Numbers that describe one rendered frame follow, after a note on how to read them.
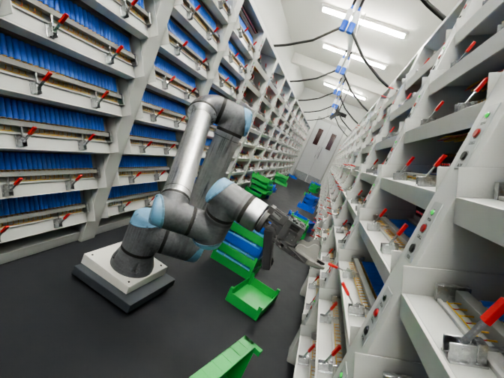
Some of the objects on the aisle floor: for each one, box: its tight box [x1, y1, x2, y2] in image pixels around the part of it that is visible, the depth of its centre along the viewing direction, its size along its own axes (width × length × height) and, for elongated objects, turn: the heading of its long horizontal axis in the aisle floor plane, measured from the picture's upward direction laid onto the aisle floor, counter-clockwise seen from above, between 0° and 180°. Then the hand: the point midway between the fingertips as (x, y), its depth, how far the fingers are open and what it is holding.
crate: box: [210, 248, 262, 279], centre depth 204 cm, size 30×20×8 cm
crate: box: [225, 272, 281, 322], centre depth 169 cm, size 30×20×8 cm
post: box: [333, 70, 504, 378], centre depth 54 cm, size 20×9×173 cm, turn 11°
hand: (318, 265), depth 82 cm, fingers open, 3 cm apart
